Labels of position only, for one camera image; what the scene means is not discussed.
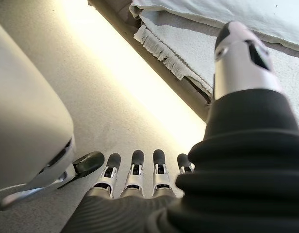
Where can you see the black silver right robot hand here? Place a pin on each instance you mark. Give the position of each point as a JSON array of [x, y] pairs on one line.
[[237, 170]]

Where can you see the white duvet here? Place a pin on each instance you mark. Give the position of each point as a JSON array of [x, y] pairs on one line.
[[212, 12]]

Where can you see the beige fringed bedspread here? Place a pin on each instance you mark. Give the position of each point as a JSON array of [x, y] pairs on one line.
[[188, 48]]

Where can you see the white right robot leg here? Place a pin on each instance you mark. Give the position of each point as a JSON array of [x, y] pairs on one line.
[[25, 109]]

